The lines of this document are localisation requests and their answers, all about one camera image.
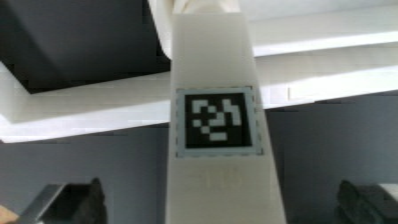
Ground white leg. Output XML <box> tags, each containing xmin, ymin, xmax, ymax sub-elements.
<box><xmin>161</xmin><ymin>0</ymin><xmax>289</xmax><ymax>224</ymax></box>

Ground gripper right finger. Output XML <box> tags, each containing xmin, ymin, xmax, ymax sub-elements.
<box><xmin>334</xmin><ymin>180</ymin><xmax>398</xmax><ymax>224</ymax></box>

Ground white U-shaped fence frame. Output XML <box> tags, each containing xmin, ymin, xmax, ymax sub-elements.
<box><xmin>0</xmin><ymin>58</ymin><xmax>398</xmax><ymax>143</ymax></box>

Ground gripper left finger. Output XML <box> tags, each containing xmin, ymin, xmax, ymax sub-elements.
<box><xmin>12</xmin><ymin>178</ymin><xmax>108</xmax><ymax>224</ymax></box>

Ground white desk top tray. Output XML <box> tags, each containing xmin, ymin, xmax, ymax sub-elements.
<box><xmin>147</xmin><ymin>0</ymin><xmax>398</xmax><ymax>56</ymax></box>

